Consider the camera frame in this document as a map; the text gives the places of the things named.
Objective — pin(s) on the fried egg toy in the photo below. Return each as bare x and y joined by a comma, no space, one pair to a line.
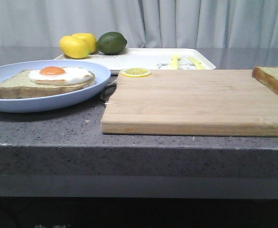
60,76

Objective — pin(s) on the bread slice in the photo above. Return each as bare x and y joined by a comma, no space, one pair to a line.
267,75
21,86

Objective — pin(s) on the blue round plate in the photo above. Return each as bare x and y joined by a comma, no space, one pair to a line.
40,104

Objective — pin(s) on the white rectangular tray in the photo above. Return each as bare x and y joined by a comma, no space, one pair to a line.
149,58

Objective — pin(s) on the lemon slice toy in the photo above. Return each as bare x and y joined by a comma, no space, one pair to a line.
136,72

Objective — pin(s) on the wooden cutting board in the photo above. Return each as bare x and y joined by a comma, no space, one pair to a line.
192,102

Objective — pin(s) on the yellow plastic fork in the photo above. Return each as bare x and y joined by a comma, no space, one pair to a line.
175,61

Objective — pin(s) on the green lime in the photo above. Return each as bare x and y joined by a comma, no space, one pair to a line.
111,43

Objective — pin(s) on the yellow plastic knife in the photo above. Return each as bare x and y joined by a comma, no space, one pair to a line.
197,63

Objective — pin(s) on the rear yellow lemon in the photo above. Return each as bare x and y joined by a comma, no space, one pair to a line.
90,39

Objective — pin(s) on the yellow lemon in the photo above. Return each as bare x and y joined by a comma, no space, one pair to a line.
74,47
90,39

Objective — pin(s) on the white curtain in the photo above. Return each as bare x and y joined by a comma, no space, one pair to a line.
144,23

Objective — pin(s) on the front yellow lemon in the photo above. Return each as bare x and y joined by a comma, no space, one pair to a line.
74,47

